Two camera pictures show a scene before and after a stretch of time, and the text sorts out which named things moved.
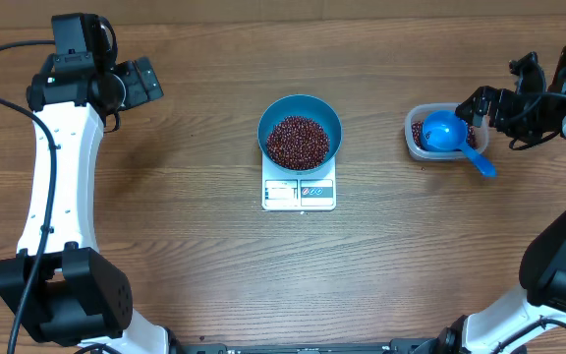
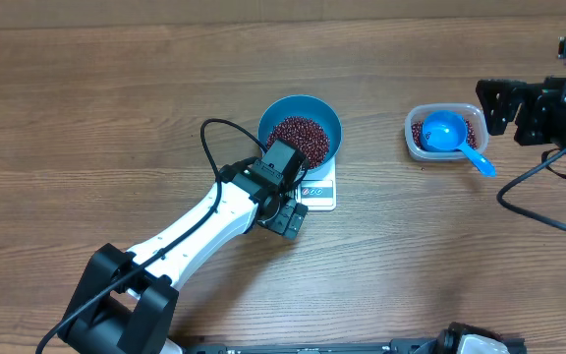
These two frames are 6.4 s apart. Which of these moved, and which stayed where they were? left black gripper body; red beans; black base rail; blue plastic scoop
Moved: left black gripper body
Stayed: black base rail; blue plastic scoop; red beans
